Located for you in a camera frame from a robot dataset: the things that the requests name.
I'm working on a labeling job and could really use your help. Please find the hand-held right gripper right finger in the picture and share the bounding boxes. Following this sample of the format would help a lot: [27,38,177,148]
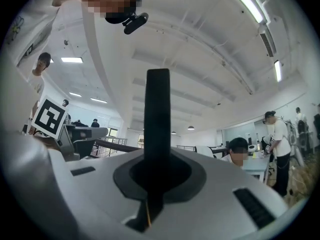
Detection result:
[149,68,172,228]

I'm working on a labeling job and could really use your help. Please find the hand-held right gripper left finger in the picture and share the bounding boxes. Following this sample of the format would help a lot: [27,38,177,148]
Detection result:
[126,68,159,231]

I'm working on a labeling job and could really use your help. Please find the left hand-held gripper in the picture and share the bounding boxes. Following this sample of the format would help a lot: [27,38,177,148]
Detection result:
[31,97,109,162]

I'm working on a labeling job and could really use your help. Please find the metal balcony railing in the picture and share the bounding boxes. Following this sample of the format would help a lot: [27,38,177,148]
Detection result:
[91,136,141,158]

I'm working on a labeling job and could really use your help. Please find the white office chair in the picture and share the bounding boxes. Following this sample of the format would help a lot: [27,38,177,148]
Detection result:
[194,145,218,159]

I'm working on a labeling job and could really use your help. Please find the person's white printed shirt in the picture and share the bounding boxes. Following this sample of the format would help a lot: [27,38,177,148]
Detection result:
[2,3,61,90]

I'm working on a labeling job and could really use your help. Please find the white office table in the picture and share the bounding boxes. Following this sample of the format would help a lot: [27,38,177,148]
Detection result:
[241,153,273,184]

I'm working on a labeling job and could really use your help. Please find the short ceiling tube light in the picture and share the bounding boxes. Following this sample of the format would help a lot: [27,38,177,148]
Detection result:
[273,59,283,83]

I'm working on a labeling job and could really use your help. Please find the ceiling air vent grille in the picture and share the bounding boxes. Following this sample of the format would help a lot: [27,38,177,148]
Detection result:
[259,32,277,58]

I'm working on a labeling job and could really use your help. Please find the long ceiling tube light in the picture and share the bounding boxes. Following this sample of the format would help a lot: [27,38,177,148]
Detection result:
[222,0,265,24]

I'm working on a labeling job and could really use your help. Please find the black head-worn camera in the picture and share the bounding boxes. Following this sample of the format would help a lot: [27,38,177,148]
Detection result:
[122,12,150,36]

